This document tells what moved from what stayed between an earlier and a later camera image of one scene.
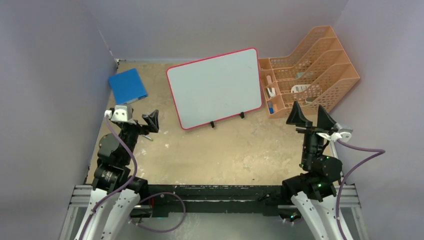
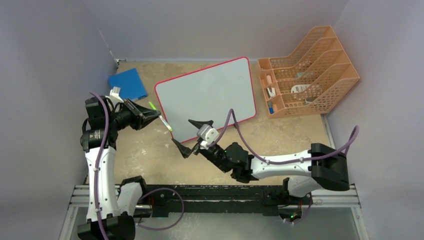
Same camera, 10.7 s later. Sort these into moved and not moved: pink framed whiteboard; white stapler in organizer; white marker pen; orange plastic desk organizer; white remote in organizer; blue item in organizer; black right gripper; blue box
Moved: white marker pen; black right gripper; pink framed whiteboard
Not moved: orange plastic desk organizer; white remote in organizer; blue box; blue item in organizer; white stapler in organizer
